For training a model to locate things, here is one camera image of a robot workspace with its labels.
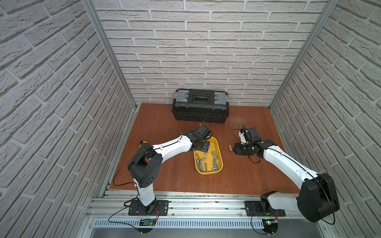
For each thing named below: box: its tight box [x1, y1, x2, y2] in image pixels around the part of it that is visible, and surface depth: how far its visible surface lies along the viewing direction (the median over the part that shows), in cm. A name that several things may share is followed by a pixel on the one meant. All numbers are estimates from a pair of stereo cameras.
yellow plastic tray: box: [193, 136, 224, 176], surface depth 91 cm
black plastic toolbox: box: [171, 88, 230, 124], surface depth 102 cm
